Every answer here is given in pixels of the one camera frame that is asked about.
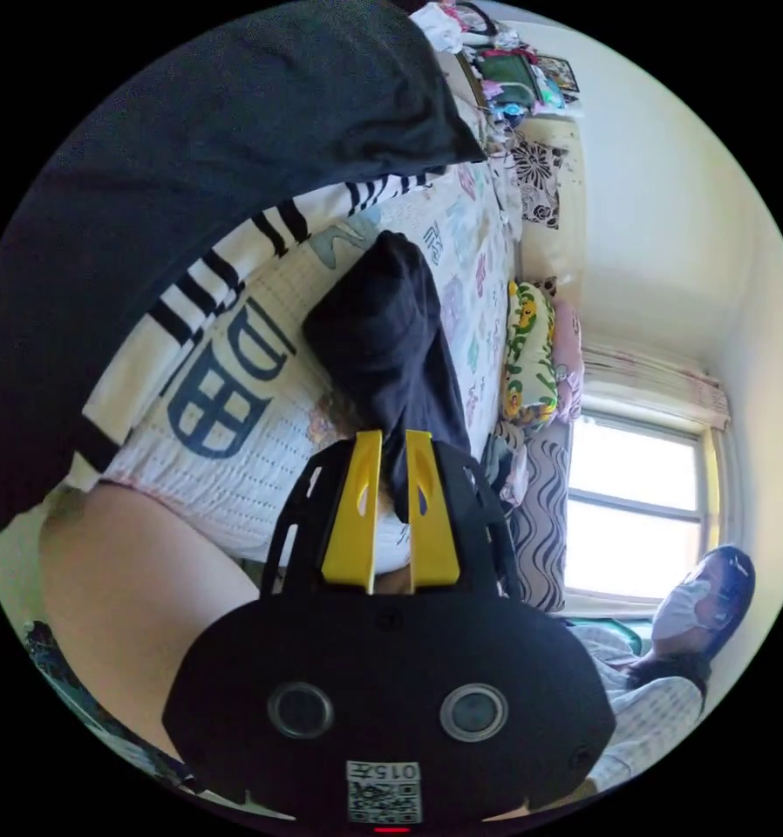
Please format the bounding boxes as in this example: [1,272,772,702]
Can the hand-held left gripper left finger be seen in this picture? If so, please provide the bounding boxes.
[320,429,385,595]

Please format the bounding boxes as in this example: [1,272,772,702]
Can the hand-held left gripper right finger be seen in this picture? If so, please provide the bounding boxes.
[404,428,460,595]

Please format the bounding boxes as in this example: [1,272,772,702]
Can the black long pants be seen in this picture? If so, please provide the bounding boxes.
[302,229,473,525]

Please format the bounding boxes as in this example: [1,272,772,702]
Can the pile of clothes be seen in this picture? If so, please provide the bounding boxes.
[481,421,530,513]

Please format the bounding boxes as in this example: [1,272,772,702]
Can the zebra striped cushion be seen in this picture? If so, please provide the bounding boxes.
[507,436,573,614]

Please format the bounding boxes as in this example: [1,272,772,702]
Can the window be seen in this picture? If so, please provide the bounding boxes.
[563,410,723,617]

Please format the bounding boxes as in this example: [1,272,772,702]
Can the green yellow printed pillow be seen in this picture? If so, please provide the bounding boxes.
[500,280,560,427]

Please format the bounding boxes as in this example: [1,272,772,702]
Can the pink pillow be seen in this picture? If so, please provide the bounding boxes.
[550,297,586,424]

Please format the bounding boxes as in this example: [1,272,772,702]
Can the person's body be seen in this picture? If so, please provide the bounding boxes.
[561,545,757,793]

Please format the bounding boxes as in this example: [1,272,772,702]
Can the pale striped curtain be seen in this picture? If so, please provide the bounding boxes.
[581,342,732,432]

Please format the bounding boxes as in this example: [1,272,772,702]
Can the black white flowered cushion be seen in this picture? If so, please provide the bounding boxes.
[508,139,570,231]

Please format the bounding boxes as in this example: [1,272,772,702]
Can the large black garment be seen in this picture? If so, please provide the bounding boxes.
[0,0,487,532]

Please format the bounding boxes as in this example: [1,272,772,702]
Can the cluttered shelf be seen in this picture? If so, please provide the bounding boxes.
[409,0,586,129]

